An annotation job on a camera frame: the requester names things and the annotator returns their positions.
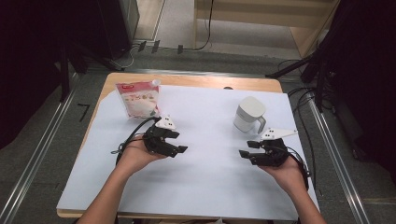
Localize hanging black cable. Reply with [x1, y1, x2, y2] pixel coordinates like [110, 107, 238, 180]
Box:
[191, 0, 216, 51]

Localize black floor cables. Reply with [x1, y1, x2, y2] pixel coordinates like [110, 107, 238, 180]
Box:
[287, 87, 318, 189]

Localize wooden shelf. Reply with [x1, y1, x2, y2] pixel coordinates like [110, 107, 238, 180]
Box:
[192, 0, 342, 59]

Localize white lidded cup with handle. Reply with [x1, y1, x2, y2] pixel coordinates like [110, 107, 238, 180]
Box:
[233, 95, 268, 135]

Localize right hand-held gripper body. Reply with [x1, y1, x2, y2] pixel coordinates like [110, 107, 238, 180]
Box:
[248, 128, 298, 167]

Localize black metal stand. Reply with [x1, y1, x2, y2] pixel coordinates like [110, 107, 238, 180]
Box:
[59, 40, 125, 102]

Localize person's left hand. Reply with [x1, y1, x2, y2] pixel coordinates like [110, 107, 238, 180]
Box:
[116, 134, 169, 176]

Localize black cabinet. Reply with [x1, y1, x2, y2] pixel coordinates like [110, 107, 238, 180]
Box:
[96, 0, 140, 60]

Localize black tripod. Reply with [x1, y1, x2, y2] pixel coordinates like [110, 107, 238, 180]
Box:
[265, 31, 344, 113]

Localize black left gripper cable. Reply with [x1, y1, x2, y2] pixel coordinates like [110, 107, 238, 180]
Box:
[110, 116, 162, 166]

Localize metal floor rail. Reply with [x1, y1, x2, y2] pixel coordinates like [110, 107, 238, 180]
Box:
[306, 92, 372, 224]
[0, 74, 79, 224]

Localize dark curtain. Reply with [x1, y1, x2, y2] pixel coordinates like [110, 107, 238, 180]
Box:
[326, 0, 396, 185]
[0, 0, 106, 150]

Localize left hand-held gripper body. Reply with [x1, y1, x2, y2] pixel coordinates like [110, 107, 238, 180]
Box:
[143, 115, 180, 158]

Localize person's right hand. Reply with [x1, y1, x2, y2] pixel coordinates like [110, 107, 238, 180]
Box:
[258, 155, 307, 196]

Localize white spouted pouch red label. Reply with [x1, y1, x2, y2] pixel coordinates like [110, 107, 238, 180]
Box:
[115, 78, 163, 119]

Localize white paper sheet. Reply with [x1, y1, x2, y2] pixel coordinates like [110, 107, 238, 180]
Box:
[56, 84, 320, 222]

